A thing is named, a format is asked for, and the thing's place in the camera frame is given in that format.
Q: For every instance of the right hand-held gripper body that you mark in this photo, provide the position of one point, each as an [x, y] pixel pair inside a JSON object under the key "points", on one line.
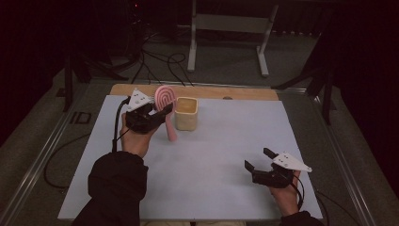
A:
{"points": [[291, 162]]}

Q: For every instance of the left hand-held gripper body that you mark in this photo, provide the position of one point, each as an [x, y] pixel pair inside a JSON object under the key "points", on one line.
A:
{"points": [[138, 100]]}

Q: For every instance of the pink hairbrush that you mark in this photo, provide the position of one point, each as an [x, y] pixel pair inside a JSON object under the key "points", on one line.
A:
{"points": [[163, 94]]}

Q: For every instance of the beige square cup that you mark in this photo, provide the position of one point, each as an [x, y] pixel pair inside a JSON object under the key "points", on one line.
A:
{"points": [[186, 121]]}

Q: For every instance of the person's right hand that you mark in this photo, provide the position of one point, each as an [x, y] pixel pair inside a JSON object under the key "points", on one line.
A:
{"points": [[286, 197]]}

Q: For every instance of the person's left hand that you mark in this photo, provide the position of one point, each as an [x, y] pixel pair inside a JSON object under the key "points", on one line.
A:
{"points": [[136, 142]]}

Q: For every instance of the white table board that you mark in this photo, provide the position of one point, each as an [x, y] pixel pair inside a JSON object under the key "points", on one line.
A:
{"points": [[204, 175]]}

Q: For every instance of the black tripod stand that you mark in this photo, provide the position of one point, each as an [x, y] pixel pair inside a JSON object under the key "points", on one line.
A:
{"points": [[68, 84], [327, 94]]}

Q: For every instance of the white metal stand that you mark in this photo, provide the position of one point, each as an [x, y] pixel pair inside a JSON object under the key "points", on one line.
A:
{"points": [[232, 23]]}

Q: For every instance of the metal floor rail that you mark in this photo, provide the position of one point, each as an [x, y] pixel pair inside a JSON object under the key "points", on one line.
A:
{"points": [[345, 166], [37, 163]]}

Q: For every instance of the black rectangular floor bracket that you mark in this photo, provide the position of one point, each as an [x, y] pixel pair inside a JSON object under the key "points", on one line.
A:
{"points": [[73, 117]]}

